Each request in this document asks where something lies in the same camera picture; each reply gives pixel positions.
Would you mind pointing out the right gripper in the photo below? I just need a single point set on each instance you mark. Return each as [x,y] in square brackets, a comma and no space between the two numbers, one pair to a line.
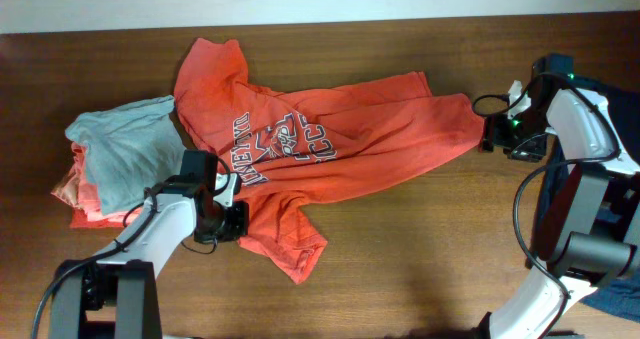
[494,134]

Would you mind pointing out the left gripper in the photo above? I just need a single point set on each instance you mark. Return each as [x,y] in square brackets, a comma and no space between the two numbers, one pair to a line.
[239,226]

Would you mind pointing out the red soccer t-shirt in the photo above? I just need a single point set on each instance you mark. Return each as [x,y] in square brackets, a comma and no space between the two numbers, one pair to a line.
[314,146]

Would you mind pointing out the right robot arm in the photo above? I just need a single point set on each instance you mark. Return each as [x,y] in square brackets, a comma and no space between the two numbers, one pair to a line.
[543,298]

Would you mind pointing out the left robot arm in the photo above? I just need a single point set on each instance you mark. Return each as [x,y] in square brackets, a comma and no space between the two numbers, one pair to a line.
[113,293]

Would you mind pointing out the grey folded shirt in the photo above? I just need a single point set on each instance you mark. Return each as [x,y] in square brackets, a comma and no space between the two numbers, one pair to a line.
[127,149]

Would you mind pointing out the pink folded garment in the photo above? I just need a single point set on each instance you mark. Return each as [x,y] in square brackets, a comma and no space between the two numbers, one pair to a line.
[78,191]

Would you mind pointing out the navy blue garment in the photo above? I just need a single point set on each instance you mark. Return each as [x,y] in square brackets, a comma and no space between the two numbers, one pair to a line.
[620,289]

